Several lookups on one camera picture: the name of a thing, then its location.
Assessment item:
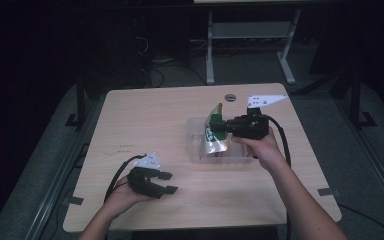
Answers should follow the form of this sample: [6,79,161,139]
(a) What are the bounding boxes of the right hand-held gripper black cable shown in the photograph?
[262,114,293,240]

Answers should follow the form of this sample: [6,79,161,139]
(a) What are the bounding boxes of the left hand-held gripper black cable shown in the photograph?
[103,153,148,205]

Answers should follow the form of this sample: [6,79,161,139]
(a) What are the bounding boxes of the black floor cables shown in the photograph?
[144,36,208,88]

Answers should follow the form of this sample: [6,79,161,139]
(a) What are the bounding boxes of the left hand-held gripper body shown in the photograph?
[127,152,165,200]

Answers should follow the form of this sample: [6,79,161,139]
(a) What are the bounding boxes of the clear plastic container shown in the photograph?
[185,115,260,165]

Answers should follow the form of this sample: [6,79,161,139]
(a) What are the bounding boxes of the black floor cable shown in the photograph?
[338,202,384,240]

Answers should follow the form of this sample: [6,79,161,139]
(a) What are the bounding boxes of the white metal table frame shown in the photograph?
[205,9,303,85]

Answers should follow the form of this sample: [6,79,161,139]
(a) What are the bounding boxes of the green and white snack packet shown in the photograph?
[199,102,230,158]

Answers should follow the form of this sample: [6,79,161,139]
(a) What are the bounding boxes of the grey tape strip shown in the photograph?
[62,195,84,206]
[317,187,342,198]

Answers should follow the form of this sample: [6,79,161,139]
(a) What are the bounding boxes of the person's right hand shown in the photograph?
[230,127,290,173]

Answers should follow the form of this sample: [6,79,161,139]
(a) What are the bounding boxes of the hand-held gripper black cable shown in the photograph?
[103,153,148,205]
[262,114,293,240]

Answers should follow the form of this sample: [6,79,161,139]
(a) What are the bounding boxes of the black metal stand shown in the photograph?
[64,74,88,129]
[348,64,378,129]

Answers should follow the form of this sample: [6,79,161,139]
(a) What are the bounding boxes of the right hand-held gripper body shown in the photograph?
[225,94,289,141]

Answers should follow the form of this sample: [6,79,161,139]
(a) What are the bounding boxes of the person's left hand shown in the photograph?
[104,175,152,218]

